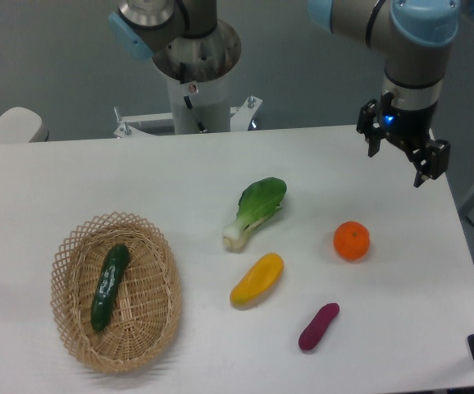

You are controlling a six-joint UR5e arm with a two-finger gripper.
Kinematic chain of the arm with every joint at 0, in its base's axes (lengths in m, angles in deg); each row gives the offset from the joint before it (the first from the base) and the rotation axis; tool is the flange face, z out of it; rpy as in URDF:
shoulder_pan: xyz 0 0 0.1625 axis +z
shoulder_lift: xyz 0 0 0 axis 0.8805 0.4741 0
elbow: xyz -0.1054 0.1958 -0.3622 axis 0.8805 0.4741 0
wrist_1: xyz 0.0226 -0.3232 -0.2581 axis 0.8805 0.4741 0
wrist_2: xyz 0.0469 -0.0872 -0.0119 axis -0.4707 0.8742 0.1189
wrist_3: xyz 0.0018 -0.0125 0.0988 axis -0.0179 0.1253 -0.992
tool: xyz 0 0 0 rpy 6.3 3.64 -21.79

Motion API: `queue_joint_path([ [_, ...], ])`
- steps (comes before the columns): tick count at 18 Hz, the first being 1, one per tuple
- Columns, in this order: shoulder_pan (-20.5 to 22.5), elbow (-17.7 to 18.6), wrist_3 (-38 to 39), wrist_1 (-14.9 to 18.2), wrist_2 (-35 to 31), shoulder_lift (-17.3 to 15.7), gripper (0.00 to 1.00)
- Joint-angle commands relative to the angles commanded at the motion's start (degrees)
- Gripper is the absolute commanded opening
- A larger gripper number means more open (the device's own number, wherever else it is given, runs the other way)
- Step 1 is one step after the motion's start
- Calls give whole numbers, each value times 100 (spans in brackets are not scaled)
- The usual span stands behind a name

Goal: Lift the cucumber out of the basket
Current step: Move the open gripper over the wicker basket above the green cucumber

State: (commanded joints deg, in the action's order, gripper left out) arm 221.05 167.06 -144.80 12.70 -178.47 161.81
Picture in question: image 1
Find purple sweet potato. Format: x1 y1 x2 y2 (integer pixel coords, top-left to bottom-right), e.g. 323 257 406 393
298 303 340 352

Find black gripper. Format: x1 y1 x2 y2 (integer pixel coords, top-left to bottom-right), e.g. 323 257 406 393
356 92 451 188

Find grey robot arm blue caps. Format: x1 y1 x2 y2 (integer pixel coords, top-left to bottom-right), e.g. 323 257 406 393
108 1 460 186

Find yellow mango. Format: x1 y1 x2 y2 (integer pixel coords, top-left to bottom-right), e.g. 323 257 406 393
230 253 285 307

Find green cucumber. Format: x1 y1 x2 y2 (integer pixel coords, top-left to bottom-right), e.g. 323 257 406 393
90 244 130 332

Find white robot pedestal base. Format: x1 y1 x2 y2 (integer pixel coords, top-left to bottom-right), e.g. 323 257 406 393
112 24 264 140

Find orange tangerine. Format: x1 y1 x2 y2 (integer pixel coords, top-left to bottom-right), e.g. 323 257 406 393
333 221 371 262

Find green bok choy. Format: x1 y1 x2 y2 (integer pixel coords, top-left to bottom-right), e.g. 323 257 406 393
222 177 287 251

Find woven wicker basket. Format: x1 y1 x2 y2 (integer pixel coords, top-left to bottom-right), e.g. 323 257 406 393
51 212 181 373

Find white chair armrest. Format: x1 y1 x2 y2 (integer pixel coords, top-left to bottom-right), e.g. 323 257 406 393
0 107 49 144

